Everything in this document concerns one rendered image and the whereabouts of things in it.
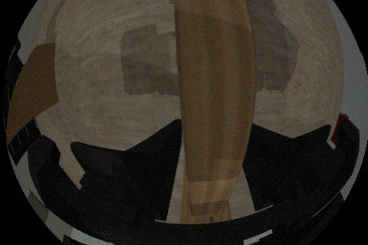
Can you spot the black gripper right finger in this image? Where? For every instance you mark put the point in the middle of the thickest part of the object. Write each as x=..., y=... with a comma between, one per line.
x=271, y=159

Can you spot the brown wooden post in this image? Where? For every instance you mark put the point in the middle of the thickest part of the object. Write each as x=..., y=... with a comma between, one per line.
x=185, y=216

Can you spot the wooden plank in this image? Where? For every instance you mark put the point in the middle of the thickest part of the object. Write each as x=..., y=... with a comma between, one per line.
x=217, y=71

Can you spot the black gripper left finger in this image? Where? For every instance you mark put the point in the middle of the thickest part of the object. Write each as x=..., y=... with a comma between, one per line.
x=148, y=168

